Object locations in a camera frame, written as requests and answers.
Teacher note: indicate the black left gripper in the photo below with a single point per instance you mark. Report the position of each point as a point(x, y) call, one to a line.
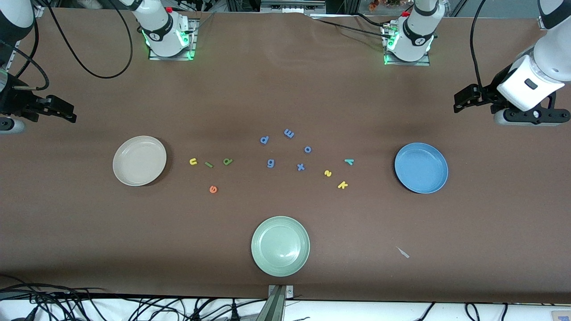
point(489, 94)

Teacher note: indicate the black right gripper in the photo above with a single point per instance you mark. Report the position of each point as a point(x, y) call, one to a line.
point(13, 101)

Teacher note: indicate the yellow letter k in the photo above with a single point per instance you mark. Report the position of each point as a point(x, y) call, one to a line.
point(342, 185)

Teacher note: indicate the green letter p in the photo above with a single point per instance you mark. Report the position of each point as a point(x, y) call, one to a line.
point(228, 161)

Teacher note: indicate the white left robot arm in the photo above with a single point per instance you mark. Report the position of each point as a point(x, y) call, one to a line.
point(412, 31)

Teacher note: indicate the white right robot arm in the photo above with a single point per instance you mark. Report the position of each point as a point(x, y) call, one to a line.
point(160, 31)

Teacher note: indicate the blue plate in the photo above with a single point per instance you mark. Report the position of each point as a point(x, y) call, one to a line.
point(421, 168)

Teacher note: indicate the beige brown plate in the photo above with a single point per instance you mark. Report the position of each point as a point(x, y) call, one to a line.
point(139, 160)

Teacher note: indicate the small white paper scrap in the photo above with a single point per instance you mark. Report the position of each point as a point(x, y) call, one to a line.
point(403, 252)

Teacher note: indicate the blue letter m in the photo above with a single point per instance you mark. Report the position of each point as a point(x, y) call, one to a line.
point(289, 133)

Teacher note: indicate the brown table cover sheet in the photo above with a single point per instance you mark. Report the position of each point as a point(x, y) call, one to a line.
point(285, 89)

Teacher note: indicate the pale green plate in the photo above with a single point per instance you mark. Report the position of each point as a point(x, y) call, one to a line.
point(280, 246)

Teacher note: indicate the aluminium profile beam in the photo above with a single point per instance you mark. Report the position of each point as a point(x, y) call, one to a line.
point(274, 307)

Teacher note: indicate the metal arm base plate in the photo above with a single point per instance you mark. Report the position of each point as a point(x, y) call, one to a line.
point(421, 63)
point(192, 44)

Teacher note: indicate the grey metal frame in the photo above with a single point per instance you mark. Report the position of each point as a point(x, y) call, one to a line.
point(292, 5)

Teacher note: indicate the small metal bracket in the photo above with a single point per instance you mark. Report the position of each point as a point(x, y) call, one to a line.
point(290, 292)

